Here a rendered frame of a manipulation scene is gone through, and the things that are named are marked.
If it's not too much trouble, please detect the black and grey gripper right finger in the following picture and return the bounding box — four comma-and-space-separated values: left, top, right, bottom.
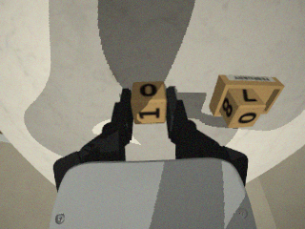
166, 87, 248, 186

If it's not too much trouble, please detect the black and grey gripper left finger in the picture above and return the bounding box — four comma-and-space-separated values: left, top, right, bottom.
53, 89, 133, 192

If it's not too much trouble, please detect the brown wooden digit cube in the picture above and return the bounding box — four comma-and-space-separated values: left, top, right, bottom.
131, 81, 167, 124
220, 88, 266, 128

